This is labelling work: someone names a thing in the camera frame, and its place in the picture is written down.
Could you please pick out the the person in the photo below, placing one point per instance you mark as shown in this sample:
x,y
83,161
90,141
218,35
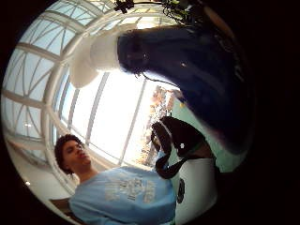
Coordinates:
x,y
78,156

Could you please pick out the light blue printed t-shirt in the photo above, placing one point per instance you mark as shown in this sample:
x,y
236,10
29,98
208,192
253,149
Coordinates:
x,y
125,197

